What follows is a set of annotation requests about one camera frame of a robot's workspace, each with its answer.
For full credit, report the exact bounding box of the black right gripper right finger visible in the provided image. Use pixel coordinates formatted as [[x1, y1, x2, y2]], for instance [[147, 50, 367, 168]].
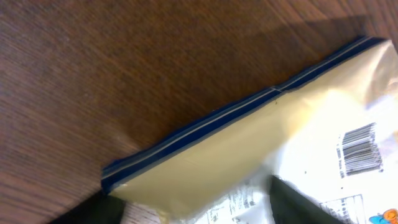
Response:
[[269, 175, 343, 224]]

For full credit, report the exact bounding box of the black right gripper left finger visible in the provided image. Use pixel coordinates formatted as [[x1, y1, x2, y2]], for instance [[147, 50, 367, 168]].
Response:
[[49, 191, 126, 224]]

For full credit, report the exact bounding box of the yellow blue snack bag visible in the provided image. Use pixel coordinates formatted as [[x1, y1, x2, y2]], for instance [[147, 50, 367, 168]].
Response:
[[101, 37, 397, 223]]

